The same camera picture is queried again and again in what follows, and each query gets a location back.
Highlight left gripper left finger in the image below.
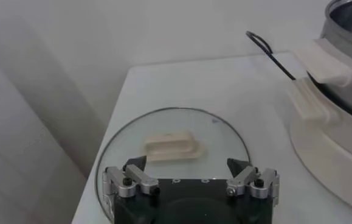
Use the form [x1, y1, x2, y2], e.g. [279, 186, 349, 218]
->
[102, 155, 160, 198]

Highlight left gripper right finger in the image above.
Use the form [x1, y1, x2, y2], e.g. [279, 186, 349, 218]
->
[226, 157, 280, 200]

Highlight round glass pot lid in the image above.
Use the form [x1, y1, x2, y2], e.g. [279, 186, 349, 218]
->
[95, 107, 252, 223]

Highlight cream electric pot base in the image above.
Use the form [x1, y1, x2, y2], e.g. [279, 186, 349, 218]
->
[286, 77, 352, 217]

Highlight white table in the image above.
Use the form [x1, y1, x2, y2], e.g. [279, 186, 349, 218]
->
[71, 51, 352, 224]

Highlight black pot power cord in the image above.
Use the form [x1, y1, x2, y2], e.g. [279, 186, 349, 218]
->
[245, 30, 297, 82]

